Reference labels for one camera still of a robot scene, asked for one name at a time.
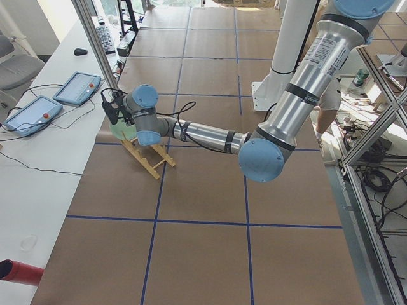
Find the wooden dish rack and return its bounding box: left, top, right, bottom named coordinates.
left=120, top=137, right=176, bottom=180

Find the aluminium frame post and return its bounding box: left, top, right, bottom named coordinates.
left=71, top=0, right=118, bottom=89

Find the person in white shorts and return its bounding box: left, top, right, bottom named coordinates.
left=315, top=78, right=341, bottom=142

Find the blue teach pendant far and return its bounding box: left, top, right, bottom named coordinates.
left=53, top=71, right=101, bottom=105

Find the blue teach pendant near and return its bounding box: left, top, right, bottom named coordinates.
left=3, top=95, right=63, bottom=136

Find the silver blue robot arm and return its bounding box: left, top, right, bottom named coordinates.
left=102, top=1, right=392, bottom=182

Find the pale green round plate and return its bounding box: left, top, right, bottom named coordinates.
left=109, top=119, right=137, bottom=140

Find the black computer keyboard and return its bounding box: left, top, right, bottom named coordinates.
left=95, top=25, right=116, bottom=54

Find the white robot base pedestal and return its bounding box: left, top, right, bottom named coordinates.
left=252, top=0, right=319, bottom=111

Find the aluminium frame with cables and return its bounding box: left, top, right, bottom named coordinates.
left=337, top=39, right=406, bottom=304

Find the black computer mouse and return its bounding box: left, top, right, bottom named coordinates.
left=73, top=48, right=88, bottom=56

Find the blue teach pendant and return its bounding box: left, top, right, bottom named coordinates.
left=53, top=71, right=101, bottom=105
left=3, top=95, right=63, bottom=136

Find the red cylinder tube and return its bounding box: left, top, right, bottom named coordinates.
left=1, top=259, right=44, bottom=286

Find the grey office chair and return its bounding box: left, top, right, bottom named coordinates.
left=0, top=31, right=46, bottom=105

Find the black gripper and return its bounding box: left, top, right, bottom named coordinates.
left=102, top=93, right=132, bottom=126

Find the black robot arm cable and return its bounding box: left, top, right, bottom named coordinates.
left=100, top=88, right=223, bottom=153

